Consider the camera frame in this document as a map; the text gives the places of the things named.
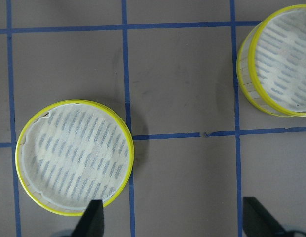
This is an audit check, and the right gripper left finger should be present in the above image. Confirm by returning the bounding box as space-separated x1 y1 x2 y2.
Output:
71 199 104 237

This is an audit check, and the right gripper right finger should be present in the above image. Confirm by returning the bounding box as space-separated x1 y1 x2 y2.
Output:
242 197 291 237

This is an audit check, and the yellow bamboo steamer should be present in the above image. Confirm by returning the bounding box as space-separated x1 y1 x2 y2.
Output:
236 4 306 117
15 100 134 216

